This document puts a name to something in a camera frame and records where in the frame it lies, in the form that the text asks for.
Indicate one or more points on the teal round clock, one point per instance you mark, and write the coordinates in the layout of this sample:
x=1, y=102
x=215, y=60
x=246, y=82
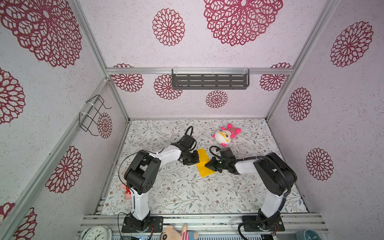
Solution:
x=308, y=235

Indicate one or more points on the yellow square paper sheet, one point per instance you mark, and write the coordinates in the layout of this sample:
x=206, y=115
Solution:
x=204, y=159

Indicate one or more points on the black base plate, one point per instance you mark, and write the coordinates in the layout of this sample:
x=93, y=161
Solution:
x=255, y=223
x=149, y=224

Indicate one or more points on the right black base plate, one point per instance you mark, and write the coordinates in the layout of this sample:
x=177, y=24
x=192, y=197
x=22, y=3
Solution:
x=255, y=223

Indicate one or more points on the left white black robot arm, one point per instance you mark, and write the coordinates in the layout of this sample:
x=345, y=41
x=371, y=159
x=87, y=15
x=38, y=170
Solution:
x=143, y=170

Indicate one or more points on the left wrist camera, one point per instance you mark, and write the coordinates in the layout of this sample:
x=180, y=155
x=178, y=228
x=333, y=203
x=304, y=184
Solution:
x=187, y=142

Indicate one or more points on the black wire wall rack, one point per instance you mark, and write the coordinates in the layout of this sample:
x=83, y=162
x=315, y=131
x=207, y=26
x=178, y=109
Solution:
x=96, y=121

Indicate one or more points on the white analog alarm clock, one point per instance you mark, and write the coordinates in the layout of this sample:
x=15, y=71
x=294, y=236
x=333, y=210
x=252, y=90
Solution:
x=97, y=233

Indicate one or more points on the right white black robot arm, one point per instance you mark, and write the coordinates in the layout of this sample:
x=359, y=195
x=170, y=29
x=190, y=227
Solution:
x=276, y=175

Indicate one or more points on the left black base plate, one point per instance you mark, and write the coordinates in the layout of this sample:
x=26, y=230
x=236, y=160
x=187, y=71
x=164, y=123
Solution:
x=149, y=224

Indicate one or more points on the dark grey wall shelf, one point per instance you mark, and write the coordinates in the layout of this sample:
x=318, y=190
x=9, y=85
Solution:
x=210, y=81

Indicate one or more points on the pink white plush toy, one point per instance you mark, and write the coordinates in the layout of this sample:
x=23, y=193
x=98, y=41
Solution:
x=225, y=135

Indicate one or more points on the pig plush striped shirt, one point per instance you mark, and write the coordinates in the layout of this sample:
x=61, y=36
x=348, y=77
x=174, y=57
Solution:
x=169, y=233

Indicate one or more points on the pink doll red dotted dress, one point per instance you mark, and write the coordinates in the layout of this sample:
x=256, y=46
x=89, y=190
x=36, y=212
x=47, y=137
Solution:
x=127, y=192

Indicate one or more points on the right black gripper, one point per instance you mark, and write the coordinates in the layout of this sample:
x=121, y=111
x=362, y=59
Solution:
x=211, y=165

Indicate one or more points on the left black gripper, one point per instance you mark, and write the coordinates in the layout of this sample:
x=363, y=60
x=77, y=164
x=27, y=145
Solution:
x=195, y=160

